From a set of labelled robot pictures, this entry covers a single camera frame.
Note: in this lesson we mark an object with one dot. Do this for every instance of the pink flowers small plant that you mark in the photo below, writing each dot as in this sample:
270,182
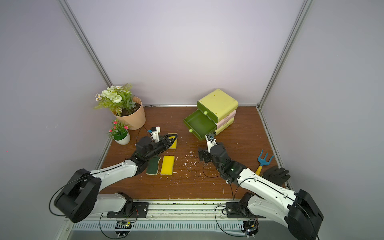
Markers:
118,131

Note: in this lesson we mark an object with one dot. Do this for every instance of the yellow side up sponge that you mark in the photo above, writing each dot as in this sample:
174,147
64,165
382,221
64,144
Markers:
174,145

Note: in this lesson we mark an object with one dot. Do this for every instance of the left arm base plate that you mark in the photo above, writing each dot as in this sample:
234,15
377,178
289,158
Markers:
131,210

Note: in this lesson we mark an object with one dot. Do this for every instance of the right electronics board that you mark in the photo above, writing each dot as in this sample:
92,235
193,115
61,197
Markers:
251,227

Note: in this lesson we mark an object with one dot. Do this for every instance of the large yellow sponge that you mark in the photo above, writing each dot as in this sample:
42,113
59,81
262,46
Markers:
167,165

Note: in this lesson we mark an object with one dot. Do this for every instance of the blue garden rake tool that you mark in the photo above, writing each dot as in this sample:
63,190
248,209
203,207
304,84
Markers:
263,162

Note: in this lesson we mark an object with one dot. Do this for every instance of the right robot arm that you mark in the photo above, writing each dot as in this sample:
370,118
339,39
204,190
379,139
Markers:
295,210

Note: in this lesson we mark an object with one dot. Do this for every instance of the electronics board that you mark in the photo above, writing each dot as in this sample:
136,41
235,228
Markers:
122,229
251,227

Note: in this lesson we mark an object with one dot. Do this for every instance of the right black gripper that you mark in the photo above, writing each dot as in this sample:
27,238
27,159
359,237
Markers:
205,154

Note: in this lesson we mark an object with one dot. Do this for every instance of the left electronics board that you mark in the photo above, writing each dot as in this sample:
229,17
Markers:
122,229

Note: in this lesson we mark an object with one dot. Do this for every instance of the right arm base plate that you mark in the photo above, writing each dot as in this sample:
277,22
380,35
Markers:
237,210

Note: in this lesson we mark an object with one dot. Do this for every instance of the small white flower pot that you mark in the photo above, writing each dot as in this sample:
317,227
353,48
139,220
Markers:
123,139

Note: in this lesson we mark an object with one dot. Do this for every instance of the white flowers green plant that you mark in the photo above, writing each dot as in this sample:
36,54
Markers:
118,99

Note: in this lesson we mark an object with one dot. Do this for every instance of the aluminium front rail frame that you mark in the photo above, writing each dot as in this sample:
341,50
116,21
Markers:
204,215

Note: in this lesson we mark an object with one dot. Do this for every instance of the yellow green sponge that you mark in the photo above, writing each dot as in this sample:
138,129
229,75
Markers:
153,166

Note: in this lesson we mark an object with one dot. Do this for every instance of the black glove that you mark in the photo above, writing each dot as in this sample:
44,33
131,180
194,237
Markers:
276,175

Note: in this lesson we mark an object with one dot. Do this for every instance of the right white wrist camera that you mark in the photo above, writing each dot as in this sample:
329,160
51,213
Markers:
211,141

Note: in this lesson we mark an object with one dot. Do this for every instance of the green drawer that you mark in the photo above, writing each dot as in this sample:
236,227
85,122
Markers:
199,125
208,111

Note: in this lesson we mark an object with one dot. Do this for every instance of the green pink drawer cabinet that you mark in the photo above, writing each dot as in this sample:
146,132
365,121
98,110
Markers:
225,107

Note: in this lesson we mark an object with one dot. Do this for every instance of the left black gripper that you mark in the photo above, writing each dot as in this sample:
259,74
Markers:
165,144

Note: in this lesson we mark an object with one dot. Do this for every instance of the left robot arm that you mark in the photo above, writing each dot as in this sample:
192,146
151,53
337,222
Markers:
81,196

